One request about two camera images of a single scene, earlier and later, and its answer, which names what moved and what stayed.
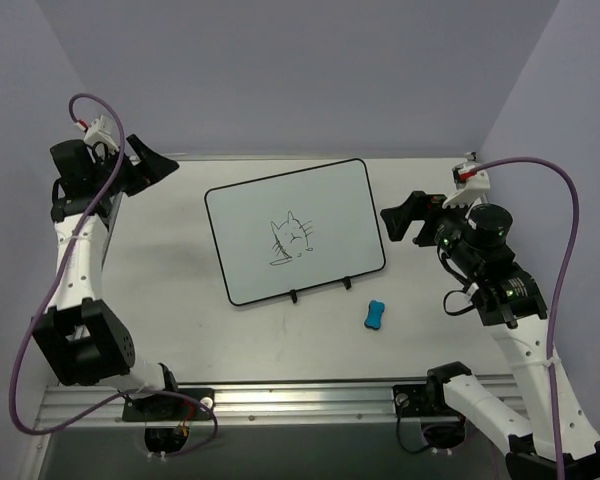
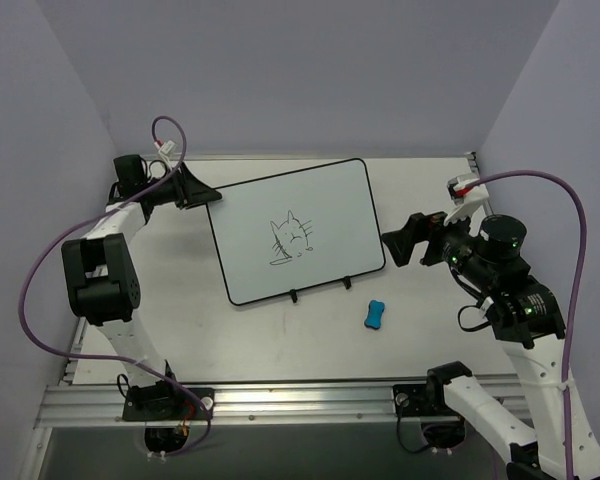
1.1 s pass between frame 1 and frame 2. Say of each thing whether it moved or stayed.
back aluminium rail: stayed
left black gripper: moved
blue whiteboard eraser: stayed
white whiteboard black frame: stayed
